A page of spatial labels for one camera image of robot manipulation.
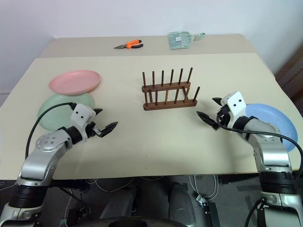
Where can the dark grey rounded shape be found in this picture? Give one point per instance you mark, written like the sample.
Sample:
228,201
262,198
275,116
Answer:
120,203
184,203

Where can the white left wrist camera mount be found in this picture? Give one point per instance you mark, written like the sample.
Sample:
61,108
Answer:
81,113

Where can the wooden dish rack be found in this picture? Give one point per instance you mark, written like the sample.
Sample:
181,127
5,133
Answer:
170,105

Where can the clear packaged green item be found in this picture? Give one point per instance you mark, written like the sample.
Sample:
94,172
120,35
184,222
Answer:
178,40

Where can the green plate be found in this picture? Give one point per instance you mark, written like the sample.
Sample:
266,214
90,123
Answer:
54,106

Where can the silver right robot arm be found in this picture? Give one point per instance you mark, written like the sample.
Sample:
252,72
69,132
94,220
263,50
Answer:
272,153

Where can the pink plate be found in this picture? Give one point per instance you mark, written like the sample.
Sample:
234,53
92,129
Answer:
75,81

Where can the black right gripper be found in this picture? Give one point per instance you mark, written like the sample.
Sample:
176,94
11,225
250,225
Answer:
225,118

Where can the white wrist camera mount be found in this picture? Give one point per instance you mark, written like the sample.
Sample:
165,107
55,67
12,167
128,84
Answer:
81,113
236,104

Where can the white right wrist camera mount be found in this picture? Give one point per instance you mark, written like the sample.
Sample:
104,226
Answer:
236,104

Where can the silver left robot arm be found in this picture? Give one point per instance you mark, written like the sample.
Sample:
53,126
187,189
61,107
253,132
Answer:
42,151

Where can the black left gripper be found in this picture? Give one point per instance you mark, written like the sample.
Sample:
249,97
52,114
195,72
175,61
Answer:
91,130

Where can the blue plate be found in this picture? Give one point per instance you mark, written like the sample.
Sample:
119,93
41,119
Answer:
272,116

